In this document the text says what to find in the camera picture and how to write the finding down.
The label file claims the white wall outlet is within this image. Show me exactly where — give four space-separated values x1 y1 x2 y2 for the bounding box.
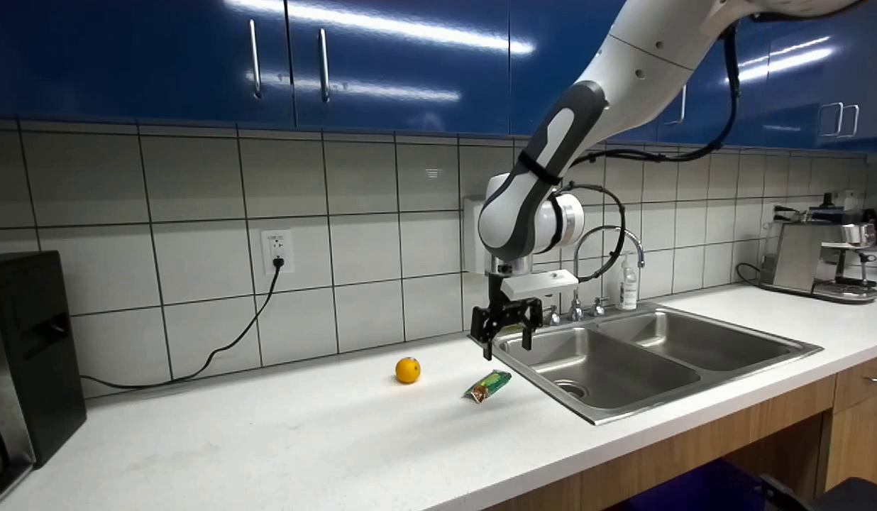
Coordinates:
257 227 298 278

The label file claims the wooden sink apron panel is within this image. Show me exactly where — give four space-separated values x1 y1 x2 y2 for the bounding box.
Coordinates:
489 376 838 511

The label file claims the black coffee machine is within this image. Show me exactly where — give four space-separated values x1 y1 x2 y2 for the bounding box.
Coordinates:
0 251 87 505

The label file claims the wooden cabinet door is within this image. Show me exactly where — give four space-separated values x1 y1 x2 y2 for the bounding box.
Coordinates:
824 390 877 493

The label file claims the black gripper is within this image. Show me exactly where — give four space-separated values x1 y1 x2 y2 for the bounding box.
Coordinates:
467 269 544 363

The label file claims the blue glossy cabinet door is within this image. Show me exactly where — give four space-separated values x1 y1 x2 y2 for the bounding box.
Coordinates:
832 0 877 153
284 0 516 139
506 0 676 147
643 17 843 153
0 0 294 133

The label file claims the wooden drawer front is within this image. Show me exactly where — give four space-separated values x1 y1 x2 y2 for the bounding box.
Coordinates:
828 353 877 415

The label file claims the orange fruit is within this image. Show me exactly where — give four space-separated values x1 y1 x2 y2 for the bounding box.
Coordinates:
391 356 423 390

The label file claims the green snack packet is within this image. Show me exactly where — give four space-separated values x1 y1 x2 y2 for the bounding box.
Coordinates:
462 369 513 407

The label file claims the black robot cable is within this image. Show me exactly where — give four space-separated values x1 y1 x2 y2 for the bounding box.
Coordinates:
548 24 743 286

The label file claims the chrome gooseneck faucet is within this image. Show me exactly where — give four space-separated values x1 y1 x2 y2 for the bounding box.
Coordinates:
548 222 650 323

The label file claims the black power cable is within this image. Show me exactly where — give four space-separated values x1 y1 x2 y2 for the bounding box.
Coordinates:
78 255 290 394

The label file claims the white wall soap dispenser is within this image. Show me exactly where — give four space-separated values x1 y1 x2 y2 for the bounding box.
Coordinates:
460 197 503 281

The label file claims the silver espresso machine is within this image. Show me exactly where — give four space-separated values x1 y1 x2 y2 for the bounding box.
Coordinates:
761 191 877 307

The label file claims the black chair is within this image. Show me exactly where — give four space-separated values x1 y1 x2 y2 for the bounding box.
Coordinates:
757 471 877 511

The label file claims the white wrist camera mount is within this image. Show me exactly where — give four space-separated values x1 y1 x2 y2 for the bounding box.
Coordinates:
499 268 582 303

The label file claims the stainless steel double sink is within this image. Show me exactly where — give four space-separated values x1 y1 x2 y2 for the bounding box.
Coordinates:
467 303 826 427

